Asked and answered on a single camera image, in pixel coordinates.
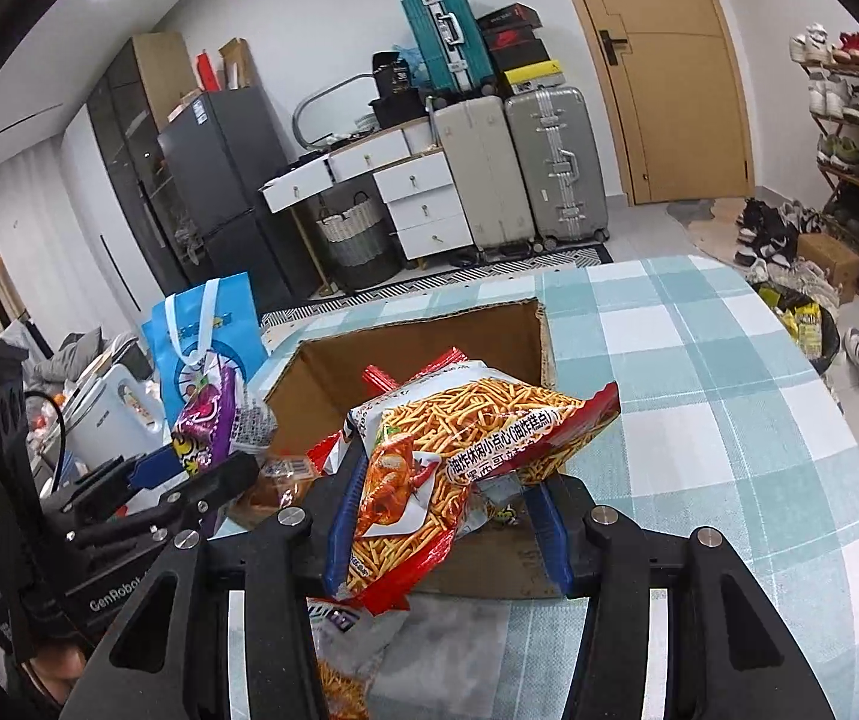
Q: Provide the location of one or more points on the blue gift bag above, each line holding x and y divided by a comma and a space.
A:
181, 337

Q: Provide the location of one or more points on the black paper bag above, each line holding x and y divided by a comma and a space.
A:
393, 75

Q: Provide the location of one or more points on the teal checked tablecloth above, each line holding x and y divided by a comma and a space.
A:
699, 427

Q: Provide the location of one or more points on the red paper bag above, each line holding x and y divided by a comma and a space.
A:
208, 73

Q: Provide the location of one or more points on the grey floor rug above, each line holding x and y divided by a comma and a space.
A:
699, 221

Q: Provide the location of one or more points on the silver suitcase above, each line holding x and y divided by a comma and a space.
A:
557, 165

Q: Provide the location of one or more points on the wooden door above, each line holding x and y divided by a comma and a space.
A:
669, 75

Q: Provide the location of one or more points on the beige suitcase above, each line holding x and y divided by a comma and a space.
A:
474, 172

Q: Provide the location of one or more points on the yellow black box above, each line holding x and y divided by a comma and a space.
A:
530, 79

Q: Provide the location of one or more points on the dark glass cabinet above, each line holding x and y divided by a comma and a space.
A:
129, 150

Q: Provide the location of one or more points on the white appliance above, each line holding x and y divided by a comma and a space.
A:
114, 405

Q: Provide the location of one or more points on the black trash bin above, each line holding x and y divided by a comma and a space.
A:
823, 349

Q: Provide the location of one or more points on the pile of shoes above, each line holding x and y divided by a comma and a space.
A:
767, 232

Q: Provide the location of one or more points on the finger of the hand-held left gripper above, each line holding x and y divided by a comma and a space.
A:
204, 499
151, 469

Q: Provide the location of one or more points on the white drawer cabinet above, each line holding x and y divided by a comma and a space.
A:
422, 202

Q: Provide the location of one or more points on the flat cardboard pieces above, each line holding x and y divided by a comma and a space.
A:
235, 64

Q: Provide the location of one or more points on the fried noodle snack bag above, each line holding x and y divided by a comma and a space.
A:
339, 660
474, 420

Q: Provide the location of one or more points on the large cardboard box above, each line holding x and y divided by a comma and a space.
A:
414, 345

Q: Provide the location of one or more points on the person's left hand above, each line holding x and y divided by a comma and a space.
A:
54, 675

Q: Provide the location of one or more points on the black red shoebox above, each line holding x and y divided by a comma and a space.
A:
512, 34

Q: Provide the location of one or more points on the teal suitcase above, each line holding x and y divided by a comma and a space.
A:
437, 37

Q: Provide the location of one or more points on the red corn snack bag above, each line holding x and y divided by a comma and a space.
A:
380, 377

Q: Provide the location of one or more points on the clear bread packet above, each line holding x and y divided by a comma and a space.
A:
279, 476

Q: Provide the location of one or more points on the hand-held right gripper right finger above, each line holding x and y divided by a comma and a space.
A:
553, 532

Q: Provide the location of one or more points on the dark grey refrigerator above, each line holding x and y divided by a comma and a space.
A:
226, 165

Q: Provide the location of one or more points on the woven laundry basket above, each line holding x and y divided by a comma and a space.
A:
354, 240

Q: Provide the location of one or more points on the small brown cardboard box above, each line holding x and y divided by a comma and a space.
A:
827, 262

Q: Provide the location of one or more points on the purple snack packet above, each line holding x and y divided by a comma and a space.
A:
208, 412

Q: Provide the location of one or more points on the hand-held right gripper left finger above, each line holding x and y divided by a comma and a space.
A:
343, 514

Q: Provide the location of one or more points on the wooden shoe rack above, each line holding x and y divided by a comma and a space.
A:
857, 180

